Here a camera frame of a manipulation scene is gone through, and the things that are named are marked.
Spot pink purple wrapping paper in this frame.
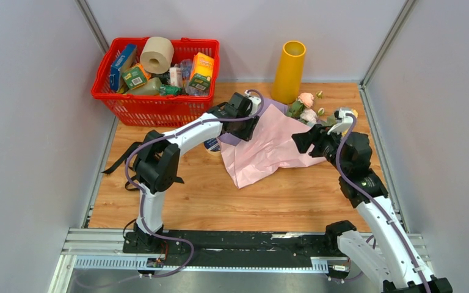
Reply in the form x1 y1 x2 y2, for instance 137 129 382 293
218 102 326 189

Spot orange yellow sponge pack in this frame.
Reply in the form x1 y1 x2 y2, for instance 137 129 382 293
189 52 215 92

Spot brown toilet paper roll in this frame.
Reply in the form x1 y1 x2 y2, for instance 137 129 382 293
140 37 174 74

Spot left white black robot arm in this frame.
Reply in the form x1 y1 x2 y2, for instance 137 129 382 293
123 92 263 253

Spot green yellow carton box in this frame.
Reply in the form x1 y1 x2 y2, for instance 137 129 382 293
122 63 151 90

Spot white pink small carton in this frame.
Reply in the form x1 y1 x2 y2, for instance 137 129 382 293
169 67 183 88

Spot red plastic shopping basket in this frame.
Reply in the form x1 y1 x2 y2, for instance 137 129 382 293
90 37 220 127

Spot masking tape roll blue label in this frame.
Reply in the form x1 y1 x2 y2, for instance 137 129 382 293
203 138 221 156

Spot blue snack box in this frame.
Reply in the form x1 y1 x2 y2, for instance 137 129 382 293
109 43 137 92

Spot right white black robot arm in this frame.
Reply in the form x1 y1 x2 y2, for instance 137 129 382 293
291 125 453 292

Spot dark green packet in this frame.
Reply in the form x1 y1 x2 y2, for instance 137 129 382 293
159 85 182 96

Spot pink artificial flower stem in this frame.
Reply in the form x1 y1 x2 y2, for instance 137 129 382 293
285 91 325 126

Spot green liquid bottle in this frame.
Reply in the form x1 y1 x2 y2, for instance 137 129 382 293
126 78 162 96

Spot yellow tapered vase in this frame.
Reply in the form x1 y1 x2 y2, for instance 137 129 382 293
271 40 307 104

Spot black printed ribbon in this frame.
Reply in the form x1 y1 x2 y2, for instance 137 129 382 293
101 142 142 192

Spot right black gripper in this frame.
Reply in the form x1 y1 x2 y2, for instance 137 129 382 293
291 123 349 175

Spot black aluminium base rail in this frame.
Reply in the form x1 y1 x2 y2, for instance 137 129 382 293
62 227 426 280

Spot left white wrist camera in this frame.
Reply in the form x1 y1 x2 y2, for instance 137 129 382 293
247 96 264 117

